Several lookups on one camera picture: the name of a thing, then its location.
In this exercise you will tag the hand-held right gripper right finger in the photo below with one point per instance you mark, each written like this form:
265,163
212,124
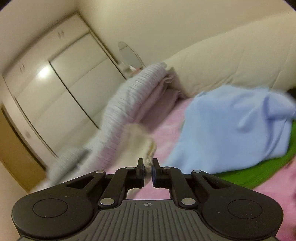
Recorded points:
156,173

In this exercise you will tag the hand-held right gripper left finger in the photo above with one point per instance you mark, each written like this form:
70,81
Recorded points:
141,173

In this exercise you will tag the white fleece garment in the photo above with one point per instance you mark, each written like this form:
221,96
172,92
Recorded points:
141,141

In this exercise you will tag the pink floral blanket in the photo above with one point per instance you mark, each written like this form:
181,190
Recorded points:
166,136

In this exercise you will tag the grey striped quilt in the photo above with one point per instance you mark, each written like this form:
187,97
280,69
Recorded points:
124,102

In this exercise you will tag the grey pillow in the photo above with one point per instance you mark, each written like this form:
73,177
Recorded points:
67,160

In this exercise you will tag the mauve folded blanket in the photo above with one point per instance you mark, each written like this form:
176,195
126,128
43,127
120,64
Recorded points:
166,97

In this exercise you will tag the light blue garment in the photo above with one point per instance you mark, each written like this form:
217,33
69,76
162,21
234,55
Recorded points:
226,125

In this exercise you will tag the green garment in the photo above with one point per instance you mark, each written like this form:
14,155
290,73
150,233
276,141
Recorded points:
254,171

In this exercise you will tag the cream wardrobe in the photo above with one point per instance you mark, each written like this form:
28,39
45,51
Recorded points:
57,92

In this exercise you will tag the oval mirror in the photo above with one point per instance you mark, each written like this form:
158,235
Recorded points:
129,54

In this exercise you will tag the brown wooden door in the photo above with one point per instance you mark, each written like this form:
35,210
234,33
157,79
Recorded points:
16,157

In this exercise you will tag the cream headboard cushion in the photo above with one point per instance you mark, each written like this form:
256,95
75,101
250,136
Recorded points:
231,64

